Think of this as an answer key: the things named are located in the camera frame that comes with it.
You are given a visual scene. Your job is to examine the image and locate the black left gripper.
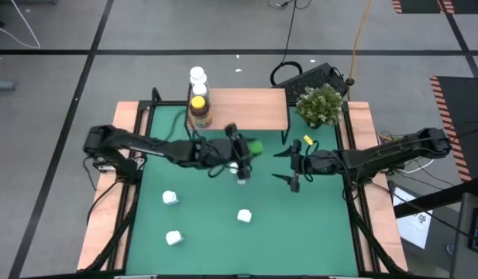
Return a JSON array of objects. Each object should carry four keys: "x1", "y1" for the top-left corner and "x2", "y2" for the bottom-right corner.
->
[{"x1": 199, "y1": 122, "x2": 261, "y2": 186}]

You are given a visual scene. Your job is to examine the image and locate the white melatonin bottle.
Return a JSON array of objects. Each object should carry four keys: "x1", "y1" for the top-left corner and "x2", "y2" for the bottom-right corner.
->
[{"x1": 236, "y1": 208, "x2": 253, "y2": 224}]

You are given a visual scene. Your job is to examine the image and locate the black keyboard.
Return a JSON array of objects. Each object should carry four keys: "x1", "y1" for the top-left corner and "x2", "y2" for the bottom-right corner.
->
[{"x1": 275, "y1": 62, "x2": 350, "y2": 105}]

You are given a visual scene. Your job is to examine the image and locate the white thin cable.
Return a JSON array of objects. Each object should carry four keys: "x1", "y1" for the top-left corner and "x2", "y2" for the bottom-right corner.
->
[{"x1": 397, "y1": 157, "x2": 435, "y2": 174}]

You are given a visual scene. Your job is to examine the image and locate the tall white-cap bottle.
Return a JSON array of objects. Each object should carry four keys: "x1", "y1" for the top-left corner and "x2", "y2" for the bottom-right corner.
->
[{"x1": 188, "y1": 65, "x2": 208, "y2": 87}]

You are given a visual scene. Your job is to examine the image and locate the narrow black orange-striped floor mat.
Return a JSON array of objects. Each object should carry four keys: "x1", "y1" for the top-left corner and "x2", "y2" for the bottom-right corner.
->
[{"x1": 391, "y1": 0, "x2": 478, "y2": 16}]

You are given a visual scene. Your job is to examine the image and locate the white floor cable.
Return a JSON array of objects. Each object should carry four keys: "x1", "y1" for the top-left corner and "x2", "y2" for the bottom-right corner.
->
[{"x1": 0, "y1": 0, "x2": 42, "y2": 50}]

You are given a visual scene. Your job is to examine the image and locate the wooden shelf black metal frame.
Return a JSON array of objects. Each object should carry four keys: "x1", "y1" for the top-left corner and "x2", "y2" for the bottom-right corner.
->
[{"x1": 183, "y1": 82, "x2": 292, "y2": 146}]

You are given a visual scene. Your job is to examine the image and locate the green table mat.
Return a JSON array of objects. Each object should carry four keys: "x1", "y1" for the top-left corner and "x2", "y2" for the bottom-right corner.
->
[{"x1": 125, "y1": 105, "x2": 359, "y2": 277}]

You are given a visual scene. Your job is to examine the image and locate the white bottle blue barcode label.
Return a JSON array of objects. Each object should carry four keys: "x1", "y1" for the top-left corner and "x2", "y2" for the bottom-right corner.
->
[{"x1": 162, "y1": 189, "x2": 181, "y2": 205}]

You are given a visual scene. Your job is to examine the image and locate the black slanted beam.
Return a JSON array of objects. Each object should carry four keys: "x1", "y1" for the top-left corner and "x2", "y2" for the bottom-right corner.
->
[{"x1": 393, "y1": 176, "x2": 478, "y2": 219}]

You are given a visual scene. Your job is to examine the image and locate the orange cable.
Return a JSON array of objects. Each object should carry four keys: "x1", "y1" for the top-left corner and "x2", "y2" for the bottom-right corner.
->
[{"x1": 347, "y1": 0, "x2": 374, "y2": 87}]

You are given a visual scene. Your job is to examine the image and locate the gray device blue keys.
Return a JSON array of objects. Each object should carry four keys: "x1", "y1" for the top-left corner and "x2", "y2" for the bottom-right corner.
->
[{"x1": 449, "y1": 191, "x2": 478, "y2": 279}]

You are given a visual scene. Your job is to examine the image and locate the black coiled cable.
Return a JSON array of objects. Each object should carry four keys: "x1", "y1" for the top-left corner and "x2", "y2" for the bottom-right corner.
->
[{"x1": 270, "y1": 0, "x2": 304, "y2": 88}]

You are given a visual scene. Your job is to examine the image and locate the green-lid clear bottle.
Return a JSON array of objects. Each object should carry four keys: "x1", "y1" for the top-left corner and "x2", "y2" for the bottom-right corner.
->
[{"x1": 246, "y1": 139, "x2": 264, "y2": 157}]

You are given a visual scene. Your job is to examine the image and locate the yellow fish oil bottle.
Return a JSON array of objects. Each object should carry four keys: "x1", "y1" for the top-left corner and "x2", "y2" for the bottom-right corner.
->
[{"x1": 188, "y1": 95, "x2": 214, "y2": 129}]

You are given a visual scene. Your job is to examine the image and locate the large black orange-striped floor mat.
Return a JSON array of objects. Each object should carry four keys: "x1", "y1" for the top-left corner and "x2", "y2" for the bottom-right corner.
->
[{"x1": 429, "y1": 75, "x2": 478, "y2": 183}]

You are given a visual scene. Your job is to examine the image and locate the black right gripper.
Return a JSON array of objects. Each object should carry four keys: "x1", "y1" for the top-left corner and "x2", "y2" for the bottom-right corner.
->
[{"x1": 270, "y1": 138, "x2": 342, "y2": 194}]

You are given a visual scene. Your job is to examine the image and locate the white medicine bottle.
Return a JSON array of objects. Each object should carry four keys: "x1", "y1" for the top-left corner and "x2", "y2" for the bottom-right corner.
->
[{"x1": 165, "y1": 229, "x2": 184, "y2": 246}]

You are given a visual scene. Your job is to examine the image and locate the green potted plant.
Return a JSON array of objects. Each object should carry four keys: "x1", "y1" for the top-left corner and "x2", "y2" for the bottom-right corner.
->
[{"x1": 295, "y1": 83, "x2": 345, "y2": 129}]

